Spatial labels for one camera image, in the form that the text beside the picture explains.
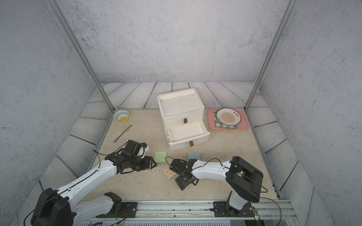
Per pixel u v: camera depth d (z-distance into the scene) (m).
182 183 0.74
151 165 0.73
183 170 0.62
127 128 1.09
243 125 1.09
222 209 0.73
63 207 0.39
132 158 0.67
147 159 0.72
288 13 0.73
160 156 0.92
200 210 0.74
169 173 0.85
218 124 1.09
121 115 1.15
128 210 0.73
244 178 0.43
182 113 0.87
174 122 0.87
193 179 0.59
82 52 0.87
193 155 0.93
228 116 1.14
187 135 0.92
